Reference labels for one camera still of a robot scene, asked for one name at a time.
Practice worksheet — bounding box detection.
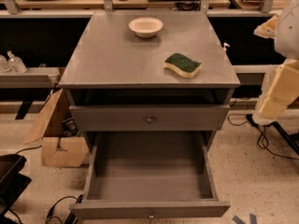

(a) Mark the black stand leg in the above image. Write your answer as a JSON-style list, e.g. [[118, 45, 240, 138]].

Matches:
[[246, 114, 299, 160]]

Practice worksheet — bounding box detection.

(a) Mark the black floor cable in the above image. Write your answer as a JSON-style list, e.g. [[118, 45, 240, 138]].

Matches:
[[45, 194, 84, 224], [227, 112, 299, 161]]

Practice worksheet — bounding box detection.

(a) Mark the blue floor tape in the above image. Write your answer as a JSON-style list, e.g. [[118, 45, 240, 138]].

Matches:
[[232, 214, 258, 224]]

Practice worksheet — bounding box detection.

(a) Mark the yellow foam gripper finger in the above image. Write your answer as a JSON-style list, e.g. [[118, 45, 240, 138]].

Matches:
[[253, 15, 278, 38], [253, 59, 299, 125]]

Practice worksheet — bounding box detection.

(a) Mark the black chair base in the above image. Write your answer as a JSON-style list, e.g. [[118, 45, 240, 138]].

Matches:
[[0, 154, 32, 224]]

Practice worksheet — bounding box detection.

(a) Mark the black floor cable left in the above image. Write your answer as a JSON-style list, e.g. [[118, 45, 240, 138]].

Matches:
[[45, 194, 84, 224]]

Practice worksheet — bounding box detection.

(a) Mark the open grey middle drawer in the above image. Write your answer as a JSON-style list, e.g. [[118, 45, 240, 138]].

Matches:
[[70, 132, 230, 220]]

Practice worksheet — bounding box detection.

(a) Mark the cardboard box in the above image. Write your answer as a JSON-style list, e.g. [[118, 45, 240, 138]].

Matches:
[[23, 90, 89, 167]]

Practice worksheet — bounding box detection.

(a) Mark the white bowl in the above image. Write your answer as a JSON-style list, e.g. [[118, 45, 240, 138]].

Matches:
[[128, 17, 164, 38]]

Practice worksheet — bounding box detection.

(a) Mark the clear sanitizer bottle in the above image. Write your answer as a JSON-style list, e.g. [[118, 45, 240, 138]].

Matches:
[[7, 50, 27, 74]]

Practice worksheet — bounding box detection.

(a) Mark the grey upper drawer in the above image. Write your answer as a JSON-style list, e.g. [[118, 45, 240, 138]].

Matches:
[[70, 105, 229, 132]]

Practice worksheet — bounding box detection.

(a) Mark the small white pump bottle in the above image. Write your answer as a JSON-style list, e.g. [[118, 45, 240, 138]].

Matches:
[[222, 42, 230, 51]]

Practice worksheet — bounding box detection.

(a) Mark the black floor cable right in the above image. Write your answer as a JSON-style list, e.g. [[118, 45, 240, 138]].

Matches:
[[227, 112, 299, 161]]

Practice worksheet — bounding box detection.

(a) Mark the grey drawer cabinet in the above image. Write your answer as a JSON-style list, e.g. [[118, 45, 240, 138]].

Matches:
[[58, 9, 241, 142]]

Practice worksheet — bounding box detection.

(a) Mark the green yellow sponge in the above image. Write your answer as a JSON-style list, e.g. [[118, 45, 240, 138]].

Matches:
[[164, 53, 202, 78]]

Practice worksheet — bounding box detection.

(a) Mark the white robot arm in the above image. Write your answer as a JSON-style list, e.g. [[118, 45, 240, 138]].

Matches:
[[253, 0, 299, 125]]

